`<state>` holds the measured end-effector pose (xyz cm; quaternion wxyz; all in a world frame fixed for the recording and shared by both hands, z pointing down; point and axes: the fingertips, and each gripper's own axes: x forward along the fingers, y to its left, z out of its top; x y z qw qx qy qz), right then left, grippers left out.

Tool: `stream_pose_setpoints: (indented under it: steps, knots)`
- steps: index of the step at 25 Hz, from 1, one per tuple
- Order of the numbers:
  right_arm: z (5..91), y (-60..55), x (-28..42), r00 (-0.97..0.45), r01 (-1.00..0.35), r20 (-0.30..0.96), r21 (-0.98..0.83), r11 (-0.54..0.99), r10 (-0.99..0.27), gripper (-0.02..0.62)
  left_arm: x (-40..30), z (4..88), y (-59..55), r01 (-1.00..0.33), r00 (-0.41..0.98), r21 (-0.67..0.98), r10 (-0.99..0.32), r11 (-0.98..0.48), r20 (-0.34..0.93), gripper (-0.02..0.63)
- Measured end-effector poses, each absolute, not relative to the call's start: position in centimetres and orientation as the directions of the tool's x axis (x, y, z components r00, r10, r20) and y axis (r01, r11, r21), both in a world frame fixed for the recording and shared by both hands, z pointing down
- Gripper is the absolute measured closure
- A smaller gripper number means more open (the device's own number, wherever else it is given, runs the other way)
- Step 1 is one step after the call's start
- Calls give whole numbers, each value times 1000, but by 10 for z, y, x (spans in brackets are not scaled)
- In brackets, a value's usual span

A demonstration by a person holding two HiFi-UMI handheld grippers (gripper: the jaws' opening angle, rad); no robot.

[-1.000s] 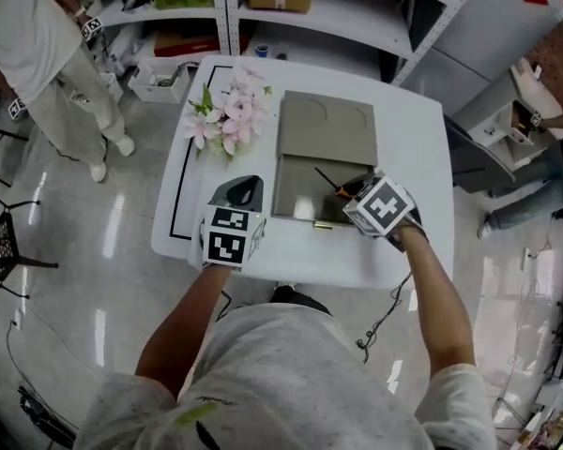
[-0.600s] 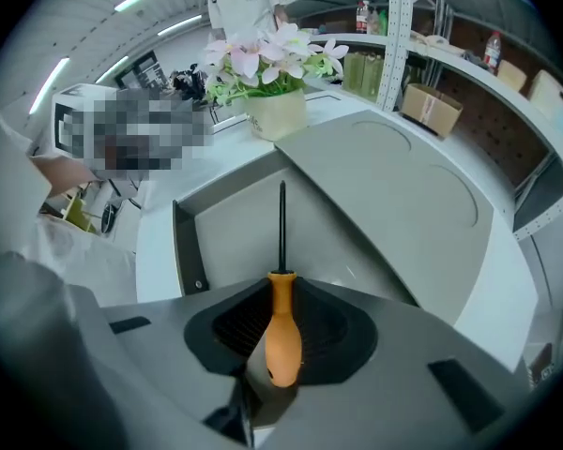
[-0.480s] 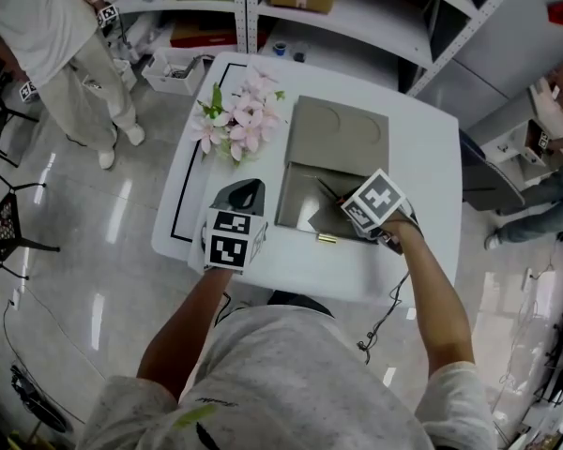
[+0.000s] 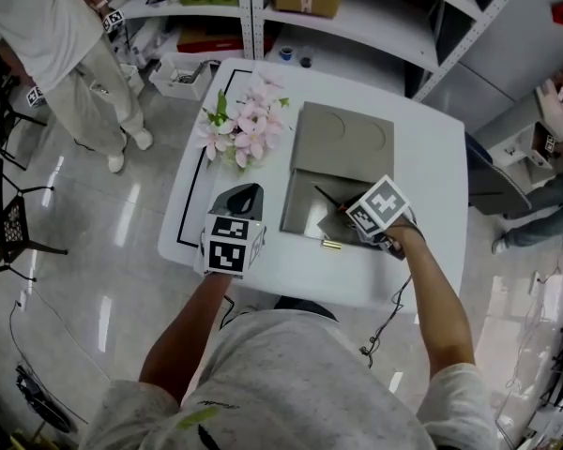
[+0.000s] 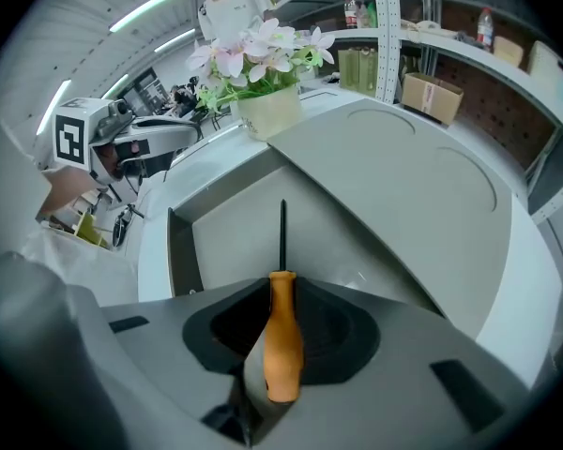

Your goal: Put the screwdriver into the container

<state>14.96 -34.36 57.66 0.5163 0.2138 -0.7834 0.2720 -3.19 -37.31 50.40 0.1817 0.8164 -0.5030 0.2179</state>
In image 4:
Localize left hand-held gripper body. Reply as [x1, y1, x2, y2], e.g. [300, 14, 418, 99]
[202, 211, 268, 279]

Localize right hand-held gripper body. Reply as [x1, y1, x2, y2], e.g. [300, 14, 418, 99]
[345, 173, 413, 260]

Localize orange-handled screwdriver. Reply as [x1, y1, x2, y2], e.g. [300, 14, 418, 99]
[312, 184, 350, 213]

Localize grey gift box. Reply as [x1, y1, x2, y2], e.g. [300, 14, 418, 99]
[279, 100, 396, 248]

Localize person's left forearm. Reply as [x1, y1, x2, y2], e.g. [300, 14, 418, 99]
[138, 272, 236, 410]

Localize person's right forearm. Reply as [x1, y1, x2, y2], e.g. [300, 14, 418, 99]
[389, 220, 478, 380]

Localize red flat box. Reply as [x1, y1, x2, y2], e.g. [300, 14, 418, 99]
[176, 24, 276, 56]

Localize pink artificial flower bouquet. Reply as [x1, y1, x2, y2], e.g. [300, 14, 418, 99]
[195, 71, 293, 173]

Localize person's dark trousers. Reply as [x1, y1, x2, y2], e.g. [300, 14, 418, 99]
[273, 294, 340, 323]

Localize white floor bin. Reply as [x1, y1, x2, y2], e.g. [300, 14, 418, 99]
[148, 52, 222, 102]

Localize person's grey t-shirt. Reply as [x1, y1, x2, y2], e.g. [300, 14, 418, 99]
[77, 308, 499, 450]

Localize white metal shelf unit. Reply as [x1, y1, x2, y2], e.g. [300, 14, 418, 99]
[251, 0, 532, 103]
[115, 0, 266, 61]

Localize black mesh chair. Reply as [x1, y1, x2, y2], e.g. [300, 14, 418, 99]
[0, 156, 69, 286]

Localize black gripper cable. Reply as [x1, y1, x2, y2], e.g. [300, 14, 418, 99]
[217, 292, 238, 333]
[358, 225, 427, 370]

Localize black floor cable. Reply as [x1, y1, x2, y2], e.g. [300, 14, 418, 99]
[8, 297, 91, 427]

